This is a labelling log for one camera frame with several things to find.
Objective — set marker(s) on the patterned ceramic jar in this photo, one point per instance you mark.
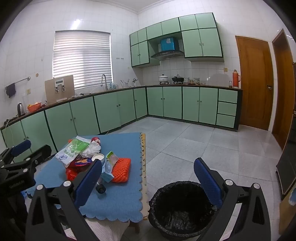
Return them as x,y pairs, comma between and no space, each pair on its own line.
196,81

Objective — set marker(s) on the red plastic bag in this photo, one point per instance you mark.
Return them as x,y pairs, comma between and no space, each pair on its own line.
71,173

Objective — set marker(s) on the dark hanging towel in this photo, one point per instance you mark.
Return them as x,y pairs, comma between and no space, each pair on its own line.
10,90

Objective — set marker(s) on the steel kitchen faucet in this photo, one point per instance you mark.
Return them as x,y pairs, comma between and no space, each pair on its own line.
104,81

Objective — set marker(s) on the orange plastic basin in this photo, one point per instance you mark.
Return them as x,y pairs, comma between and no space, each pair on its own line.
34,107

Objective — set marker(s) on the black waste bin with liner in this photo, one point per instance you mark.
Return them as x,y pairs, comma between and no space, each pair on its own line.
180,208

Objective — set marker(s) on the black wok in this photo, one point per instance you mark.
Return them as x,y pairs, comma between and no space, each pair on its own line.
177,79

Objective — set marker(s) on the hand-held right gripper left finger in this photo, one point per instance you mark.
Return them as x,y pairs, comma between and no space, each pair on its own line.
89,183

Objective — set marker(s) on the red round snack wrapper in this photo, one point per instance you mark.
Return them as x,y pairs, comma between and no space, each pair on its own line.
96,139

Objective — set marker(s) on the orange foam fruit net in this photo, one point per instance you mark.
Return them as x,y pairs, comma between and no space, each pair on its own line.
121,170

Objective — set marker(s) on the green base cabinet unit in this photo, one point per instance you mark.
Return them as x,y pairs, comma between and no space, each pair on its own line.
173,102

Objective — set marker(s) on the utensil holder with chopsticks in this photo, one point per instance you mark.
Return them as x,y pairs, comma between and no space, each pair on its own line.
124,83

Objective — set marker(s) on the cardboard box with dispenser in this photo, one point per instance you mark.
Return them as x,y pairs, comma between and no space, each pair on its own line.
59,92

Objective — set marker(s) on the red snack packet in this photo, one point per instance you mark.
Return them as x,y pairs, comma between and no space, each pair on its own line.
81,161

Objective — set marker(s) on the white plastic cup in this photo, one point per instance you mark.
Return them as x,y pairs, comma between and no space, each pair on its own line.
98,157

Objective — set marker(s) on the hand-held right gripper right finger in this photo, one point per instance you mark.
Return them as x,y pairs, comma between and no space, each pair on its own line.
208,183

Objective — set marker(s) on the black range hood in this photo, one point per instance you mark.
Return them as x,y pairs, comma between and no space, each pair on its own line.
167,55

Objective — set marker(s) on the pale blue drink carton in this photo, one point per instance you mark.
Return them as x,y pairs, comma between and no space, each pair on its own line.
108,166

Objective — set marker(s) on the pale blue bottle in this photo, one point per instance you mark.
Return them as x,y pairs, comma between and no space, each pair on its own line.
113,87

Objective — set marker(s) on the orange thermos flask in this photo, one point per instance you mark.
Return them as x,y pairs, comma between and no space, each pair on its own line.
235,80

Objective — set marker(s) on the white cooking pot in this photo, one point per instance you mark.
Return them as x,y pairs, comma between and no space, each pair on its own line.
163,78

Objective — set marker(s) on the green wall cabinet unit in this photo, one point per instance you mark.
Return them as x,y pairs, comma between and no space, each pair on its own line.
208,41

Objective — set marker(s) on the green and white plastic bag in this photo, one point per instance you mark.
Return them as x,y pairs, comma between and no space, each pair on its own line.
74,148

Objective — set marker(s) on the black glass cabinet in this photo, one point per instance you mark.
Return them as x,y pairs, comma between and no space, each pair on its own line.
288,169

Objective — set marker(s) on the blue box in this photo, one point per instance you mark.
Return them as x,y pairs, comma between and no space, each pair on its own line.
168,44

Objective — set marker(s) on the plain wooden door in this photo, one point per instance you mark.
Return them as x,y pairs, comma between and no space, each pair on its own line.
285,92

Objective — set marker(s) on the clear bottle with black cap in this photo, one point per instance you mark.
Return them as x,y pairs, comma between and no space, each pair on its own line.
101,188

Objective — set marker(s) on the beige foam puzzle mat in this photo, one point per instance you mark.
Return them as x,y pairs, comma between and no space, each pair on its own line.
143,162

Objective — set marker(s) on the small white kitchen gadget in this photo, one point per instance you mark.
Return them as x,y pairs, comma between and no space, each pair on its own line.
135,83

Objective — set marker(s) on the white plastic wrapper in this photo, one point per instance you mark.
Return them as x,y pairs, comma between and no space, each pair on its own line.
92,149

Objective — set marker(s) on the steel electric kettle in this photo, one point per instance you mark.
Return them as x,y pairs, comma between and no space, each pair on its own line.
21,109

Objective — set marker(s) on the stack of bowls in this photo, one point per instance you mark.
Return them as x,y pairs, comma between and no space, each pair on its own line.
186,81

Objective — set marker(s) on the steel towel rail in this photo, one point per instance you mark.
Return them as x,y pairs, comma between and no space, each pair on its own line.
20,80

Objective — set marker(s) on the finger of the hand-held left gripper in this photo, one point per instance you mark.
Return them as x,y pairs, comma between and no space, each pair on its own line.
21,147
39,154

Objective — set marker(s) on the blue scalloped table mat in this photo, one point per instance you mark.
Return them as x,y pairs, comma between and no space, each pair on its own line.
124,197

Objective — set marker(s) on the white window blind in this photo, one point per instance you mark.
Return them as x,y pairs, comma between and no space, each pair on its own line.
81,58

